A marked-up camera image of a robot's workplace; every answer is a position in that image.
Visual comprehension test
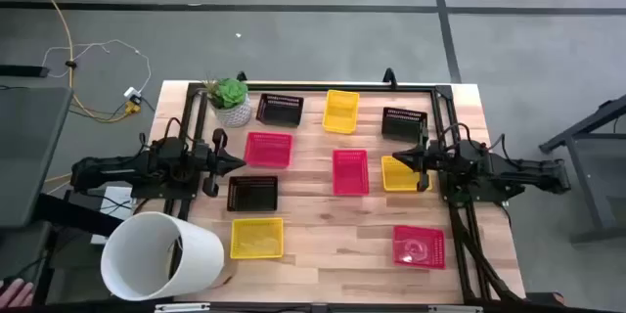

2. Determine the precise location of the black desk frame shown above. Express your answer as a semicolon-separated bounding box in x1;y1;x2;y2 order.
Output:
538;93;626;245

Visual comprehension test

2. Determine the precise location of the white cable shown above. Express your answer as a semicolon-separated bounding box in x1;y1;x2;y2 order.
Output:
41;38;153;97

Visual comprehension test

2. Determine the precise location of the green succulent plant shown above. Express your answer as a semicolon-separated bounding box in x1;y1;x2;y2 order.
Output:
202;76;249;111

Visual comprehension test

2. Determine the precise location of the white cylinder tube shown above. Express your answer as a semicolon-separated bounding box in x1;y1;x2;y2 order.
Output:
100;210;226;302

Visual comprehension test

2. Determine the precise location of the grey desk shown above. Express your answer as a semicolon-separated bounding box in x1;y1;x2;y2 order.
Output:
0;86;74;229

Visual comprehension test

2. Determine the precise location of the yellow plastic basket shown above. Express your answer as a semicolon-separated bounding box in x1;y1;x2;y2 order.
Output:
380;155;434;193
229;217;286;260
322;89;361;135

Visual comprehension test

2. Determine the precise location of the yellow cable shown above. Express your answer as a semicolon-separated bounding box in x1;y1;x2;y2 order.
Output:
22;0;143;124

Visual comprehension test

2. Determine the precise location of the black aluminium rig frame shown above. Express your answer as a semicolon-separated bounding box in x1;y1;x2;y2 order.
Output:
131;80;527;304

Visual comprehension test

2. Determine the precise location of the person's hand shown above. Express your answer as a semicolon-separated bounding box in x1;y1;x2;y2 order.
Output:
0;277;35;308

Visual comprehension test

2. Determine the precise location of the black floor bar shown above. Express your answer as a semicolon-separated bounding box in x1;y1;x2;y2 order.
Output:
0;65;50;78

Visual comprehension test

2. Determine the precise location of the black plastic basket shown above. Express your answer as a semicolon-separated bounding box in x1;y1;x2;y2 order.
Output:
226;174;280;213
380;106;429;144
255;92;305;128

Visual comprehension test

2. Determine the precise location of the white box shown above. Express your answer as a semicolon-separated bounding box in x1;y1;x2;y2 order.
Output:
90;185;138;246

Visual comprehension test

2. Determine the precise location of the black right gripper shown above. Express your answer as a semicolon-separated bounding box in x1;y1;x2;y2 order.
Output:
392;126;445;193

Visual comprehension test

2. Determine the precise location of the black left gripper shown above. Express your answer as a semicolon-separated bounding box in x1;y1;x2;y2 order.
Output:
195;128;246;199

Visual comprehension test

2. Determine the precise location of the silver metal bracket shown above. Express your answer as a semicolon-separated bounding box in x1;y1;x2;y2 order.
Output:
428;304;483;313
155;302;211;313

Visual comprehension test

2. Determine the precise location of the white patterned plant pot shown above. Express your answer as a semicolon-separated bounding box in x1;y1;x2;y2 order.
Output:
213;95;253;129

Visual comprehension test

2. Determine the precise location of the red plastic basket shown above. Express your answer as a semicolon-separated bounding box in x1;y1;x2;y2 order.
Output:
243;131;294;169
332;149;371;198
392;224;447;271

